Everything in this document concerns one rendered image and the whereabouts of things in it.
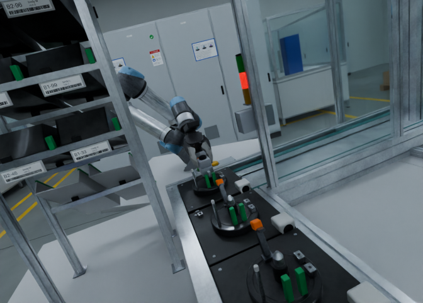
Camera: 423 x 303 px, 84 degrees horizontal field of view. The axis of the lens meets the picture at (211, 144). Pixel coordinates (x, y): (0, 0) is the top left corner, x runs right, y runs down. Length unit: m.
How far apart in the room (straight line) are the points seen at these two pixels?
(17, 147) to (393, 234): 0.99
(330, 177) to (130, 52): 3.35
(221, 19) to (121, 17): 5.13
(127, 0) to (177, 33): 5.00
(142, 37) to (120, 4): 4.91
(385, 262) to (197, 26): 3.60
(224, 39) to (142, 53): 1.25
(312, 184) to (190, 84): 3.10
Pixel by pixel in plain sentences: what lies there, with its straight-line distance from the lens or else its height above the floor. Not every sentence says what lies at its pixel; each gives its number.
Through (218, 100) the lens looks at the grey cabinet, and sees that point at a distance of 3.88.
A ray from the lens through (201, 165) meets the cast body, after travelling 0.87.
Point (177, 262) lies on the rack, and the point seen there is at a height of 0.88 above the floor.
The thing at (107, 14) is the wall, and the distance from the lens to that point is 8.73.
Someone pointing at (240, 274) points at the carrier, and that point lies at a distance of 0.58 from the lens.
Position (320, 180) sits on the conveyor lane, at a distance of 0.96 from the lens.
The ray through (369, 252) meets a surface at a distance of 0.77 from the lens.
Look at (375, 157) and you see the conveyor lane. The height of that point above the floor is 0.92.
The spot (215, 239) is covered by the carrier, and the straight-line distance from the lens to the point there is 0.68.
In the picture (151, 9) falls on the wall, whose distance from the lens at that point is 8.59.
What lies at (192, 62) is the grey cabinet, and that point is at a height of 1.57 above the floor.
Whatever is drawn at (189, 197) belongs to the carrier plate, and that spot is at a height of 0.97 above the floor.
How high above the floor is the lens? 1.39
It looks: 17 degrees down
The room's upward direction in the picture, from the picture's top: 15 degrees counter-clockwise
